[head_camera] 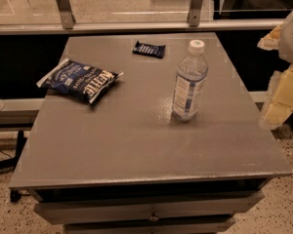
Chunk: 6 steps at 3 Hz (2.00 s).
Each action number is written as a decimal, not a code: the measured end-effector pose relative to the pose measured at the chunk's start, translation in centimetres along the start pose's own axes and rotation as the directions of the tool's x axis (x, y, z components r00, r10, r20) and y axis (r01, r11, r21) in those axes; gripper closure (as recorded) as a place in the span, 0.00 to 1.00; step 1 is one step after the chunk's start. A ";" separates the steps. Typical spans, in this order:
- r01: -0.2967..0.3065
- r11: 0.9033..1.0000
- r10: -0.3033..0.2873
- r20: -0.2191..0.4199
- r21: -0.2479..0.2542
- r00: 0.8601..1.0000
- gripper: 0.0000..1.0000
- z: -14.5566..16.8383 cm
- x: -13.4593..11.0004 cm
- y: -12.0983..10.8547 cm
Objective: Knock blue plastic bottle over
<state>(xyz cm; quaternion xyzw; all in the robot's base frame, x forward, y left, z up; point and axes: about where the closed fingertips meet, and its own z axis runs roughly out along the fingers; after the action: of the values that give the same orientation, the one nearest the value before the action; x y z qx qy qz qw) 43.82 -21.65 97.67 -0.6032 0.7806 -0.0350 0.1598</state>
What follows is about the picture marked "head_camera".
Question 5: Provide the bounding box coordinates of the right metal railing post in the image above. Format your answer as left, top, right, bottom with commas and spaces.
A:
188, 0, 203, 27

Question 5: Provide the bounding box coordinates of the grey drawer cabinet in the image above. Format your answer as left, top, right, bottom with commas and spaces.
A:
10, 33, 292, 234

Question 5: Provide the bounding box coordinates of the left metal railing post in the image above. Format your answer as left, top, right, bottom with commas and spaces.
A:
56, 0, 75, 29

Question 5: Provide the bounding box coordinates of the blue kettle chips bag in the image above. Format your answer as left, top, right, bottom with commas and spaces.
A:
36, 58, 122, 104

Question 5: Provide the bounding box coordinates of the black stand with cable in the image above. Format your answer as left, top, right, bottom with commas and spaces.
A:
0, 131, 27, 203

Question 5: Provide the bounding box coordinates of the dark blue candy bar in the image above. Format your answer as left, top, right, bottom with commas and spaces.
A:
133, 42, 166, 59

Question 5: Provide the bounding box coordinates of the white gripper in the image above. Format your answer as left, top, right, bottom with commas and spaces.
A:
257, 10, 293, 130

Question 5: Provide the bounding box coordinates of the metal railing post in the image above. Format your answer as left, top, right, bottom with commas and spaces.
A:
188, 0, 203, 27
56, 0, 75, 29

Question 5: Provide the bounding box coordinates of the clear plastic water bottle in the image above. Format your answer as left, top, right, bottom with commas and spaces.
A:
172, 40, 208, 122

